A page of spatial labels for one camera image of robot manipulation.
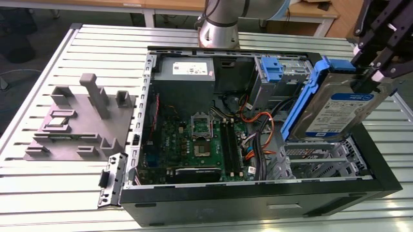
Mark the hard disk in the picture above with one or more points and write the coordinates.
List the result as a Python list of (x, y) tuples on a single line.
[(338, 113)]

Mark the black graphics card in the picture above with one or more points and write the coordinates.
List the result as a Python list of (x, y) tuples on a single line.
[(192, 175)]

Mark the green motherboard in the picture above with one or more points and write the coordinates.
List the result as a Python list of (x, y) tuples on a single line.
[(175, 145)]

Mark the grey parts rack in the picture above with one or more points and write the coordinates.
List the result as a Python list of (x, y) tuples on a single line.
[(86, 135)]

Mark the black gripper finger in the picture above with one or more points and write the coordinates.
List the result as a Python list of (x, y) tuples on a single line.
[(360, 55), (366, 82)]

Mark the grey power supply unit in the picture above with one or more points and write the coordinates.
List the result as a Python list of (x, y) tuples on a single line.
[(187, 96)]

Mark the metal optical drive cage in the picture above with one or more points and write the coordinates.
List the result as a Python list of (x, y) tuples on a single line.
[(262, 94)]

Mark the black office chair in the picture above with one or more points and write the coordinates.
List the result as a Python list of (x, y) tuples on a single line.
[(16, 29)]

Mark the green RAM stick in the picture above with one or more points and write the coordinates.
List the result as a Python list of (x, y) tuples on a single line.
[(64, 138)]

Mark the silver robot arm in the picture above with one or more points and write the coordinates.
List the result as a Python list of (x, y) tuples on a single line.
[(219, 33)]

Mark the black PC case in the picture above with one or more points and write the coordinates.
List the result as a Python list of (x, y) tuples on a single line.
[(225, 205)]

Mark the CPU socket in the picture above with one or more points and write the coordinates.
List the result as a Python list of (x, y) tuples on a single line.
[(203, 148)]

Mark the black RAM slot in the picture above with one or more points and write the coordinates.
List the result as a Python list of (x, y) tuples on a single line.
[(224, 147), (234, 147), (228, 147)]

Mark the metal rear bracket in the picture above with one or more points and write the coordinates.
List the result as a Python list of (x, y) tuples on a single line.
[(117, 174)]

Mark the metal disk bay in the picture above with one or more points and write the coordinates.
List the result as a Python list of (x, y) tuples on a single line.
[(284, 169)]

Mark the brown cabinet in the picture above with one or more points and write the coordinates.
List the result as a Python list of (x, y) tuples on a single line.
[(344, 24)]

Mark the blue drive latch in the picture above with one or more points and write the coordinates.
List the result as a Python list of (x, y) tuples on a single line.
[(272, 70)]

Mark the silver CPU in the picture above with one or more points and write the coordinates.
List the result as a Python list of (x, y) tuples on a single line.
[(57, 122)]

